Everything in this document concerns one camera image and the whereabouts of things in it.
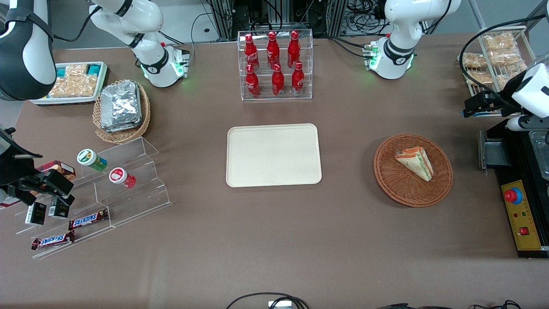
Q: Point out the triangle sandwich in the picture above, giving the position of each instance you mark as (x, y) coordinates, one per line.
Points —
(414, 163)

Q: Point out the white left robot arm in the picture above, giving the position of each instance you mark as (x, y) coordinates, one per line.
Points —
(399, 25)

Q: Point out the steel tray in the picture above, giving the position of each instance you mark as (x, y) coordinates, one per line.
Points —
(540, 154)

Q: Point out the oval tan wicker basket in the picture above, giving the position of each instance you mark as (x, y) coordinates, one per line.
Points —
(122, 136)

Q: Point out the white snack tray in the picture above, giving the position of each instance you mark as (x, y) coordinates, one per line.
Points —
(43, 101)

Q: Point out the round brown wicker basket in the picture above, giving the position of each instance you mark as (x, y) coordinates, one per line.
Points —
(403, 189)

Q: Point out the beige plastic tray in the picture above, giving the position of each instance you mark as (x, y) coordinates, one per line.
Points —
(273, 155)

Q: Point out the small black box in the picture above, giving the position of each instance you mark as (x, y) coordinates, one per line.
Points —
(59, 211)
(35, 213)

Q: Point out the clear bag of crackers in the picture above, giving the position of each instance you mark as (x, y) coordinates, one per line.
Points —
(474, 60)
(502, 81)
(479, 78)
(498, 41)
(506, 57)

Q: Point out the Snickers chocolate bar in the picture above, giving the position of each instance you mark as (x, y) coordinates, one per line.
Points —
(53, 240)
(88, 219)

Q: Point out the brown red carton box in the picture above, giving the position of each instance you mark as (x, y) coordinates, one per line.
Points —
(60, 167)

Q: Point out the black machine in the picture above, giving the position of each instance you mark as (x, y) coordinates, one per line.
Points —
(521, 169)

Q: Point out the green lid snack cup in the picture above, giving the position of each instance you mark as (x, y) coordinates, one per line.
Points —
(90, 158)

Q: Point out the red lid snack cup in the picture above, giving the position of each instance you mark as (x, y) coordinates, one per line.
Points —
(120, 177)

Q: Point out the clear acrylic stepped shelf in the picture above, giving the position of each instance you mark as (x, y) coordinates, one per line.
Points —
(137, 201)

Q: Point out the red emergency stop button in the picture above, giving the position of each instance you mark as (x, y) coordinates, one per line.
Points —
(511, 196)

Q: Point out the yellow control panel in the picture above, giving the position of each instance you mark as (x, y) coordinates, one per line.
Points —
(529, 214)

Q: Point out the grey metal pole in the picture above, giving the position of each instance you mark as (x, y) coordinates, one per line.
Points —
(478, 13)

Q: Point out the dark metal pole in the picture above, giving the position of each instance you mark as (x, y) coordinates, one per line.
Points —
(538, 13)

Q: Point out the silver foil wrapped pack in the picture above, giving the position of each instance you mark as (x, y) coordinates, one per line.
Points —
(121, 107)

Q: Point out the clear cracker pack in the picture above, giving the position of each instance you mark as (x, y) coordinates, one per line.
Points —
(73, 88)
(77, 71)

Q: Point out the teal snack packet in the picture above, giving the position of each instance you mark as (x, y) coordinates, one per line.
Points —
(92, 68)
(62, 71)

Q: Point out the red cola bottle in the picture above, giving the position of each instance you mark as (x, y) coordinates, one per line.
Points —
(273, 49)
(278, 81)
(251, 51)
(297, 79)
(252, 83)
(294, 49)

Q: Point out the clear acrylic bottle rack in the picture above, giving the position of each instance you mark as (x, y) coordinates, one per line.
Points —
(263, 96)

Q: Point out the black aluminium equipment rack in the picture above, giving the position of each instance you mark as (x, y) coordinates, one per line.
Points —
(274, 13)

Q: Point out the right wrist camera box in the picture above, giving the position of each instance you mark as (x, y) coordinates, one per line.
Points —
(55, 181)

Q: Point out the small metal bracket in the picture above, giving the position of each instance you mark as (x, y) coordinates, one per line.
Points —
(279, 304)

